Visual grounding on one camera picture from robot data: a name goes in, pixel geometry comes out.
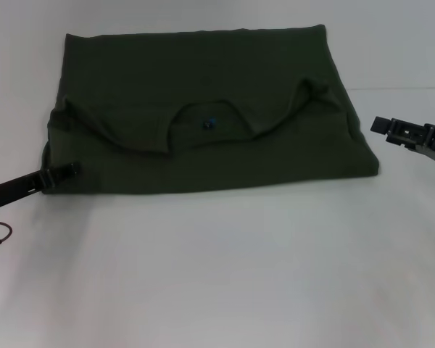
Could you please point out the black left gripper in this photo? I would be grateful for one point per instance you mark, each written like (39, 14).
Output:
(7, 194)

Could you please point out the dark green FREE print t-shirt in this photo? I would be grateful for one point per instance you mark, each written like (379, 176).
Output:
(210, 156)

